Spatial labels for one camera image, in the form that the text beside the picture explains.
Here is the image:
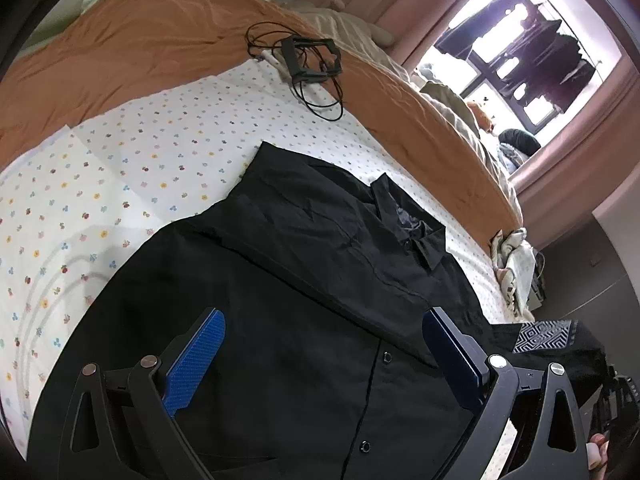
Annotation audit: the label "beige crumpled blanket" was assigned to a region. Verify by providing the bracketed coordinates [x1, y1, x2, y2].
[300, 7, 523, 211]

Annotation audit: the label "person's right hand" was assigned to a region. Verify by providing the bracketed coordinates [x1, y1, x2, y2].
[586, 435, 611, 470]

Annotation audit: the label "black button-up shirt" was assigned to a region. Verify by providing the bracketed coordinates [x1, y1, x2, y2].
[27, 141, 506, 480]

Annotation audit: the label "white floral bed sheet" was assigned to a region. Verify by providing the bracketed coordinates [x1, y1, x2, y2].
[0, 57, 538, 461]

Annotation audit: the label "pink curtain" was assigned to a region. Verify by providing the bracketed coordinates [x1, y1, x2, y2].
[320, 0, 516, 67]
[510, 50, 640, 241]

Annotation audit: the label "dark grey cabinet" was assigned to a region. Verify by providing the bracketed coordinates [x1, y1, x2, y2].
[530, 205, 636, 376]

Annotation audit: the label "orange plush toy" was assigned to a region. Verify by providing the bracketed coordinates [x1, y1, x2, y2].
[466, 100, 498, 133]

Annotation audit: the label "patterned crumpled cloth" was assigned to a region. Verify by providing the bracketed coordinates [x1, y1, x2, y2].
[490, 227, 543, 318]

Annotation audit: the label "black rectangular frame device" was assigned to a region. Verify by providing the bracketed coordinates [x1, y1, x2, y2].
[281, 36, 343, 84]

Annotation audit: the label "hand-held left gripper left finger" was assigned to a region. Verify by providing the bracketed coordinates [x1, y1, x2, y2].
[55, 307, 228, 480]

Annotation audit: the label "orange blanket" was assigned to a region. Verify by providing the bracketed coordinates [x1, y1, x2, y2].
[0, 0, 523, 241]

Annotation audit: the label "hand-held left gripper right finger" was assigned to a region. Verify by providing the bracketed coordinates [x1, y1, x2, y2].
[421, 306, 588, 480]

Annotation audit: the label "black tangled cable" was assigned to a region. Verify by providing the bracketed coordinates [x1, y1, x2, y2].
[245, 22, 347, 122]

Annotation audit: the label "black garment with geometric print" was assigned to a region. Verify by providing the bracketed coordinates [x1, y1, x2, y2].
[492, 319, 610, 411]

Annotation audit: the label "hanging dark clothes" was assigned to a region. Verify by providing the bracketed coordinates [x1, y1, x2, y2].
[435, 0, 601, 111]

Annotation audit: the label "dark rounded cushion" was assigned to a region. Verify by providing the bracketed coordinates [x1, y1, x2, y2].
[499, 128, 542, 161]

